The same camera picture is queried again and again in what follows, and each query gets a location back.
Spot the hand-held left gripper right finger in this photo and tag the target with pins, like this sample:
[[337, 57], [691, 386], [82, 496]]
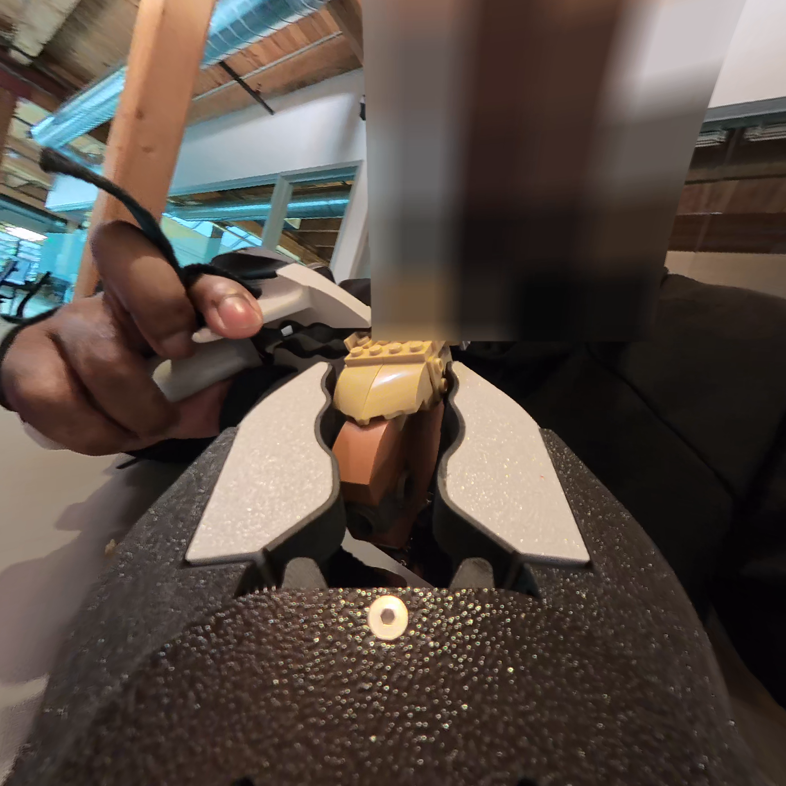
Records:
[[509, 485]]

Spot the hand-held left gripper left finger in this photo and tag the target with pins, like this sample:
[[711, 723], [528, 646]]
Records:
[[270, 479]]

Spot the wooden pillar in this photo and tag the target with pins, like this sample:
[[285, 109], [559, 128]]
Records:
[[147, 123]]

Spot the tan brick vehicle model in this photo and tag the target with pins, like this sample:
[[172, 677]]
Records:
[[381, 387]]

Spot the person's right hand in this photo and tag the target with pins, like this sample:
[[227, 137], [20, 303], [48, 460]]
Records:
[[92, 368]]

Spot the silver ventilation duct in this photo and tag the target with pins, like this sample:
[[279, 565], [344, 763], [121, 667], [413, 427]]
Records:
[[92, 104]]

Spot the large window wall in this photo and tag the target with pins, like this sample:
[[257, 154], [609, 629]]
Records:
[[24, 258]]

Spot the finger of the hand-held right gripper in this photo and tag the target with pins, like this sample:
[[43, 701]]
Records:
[[307, 359], [331, 301]]

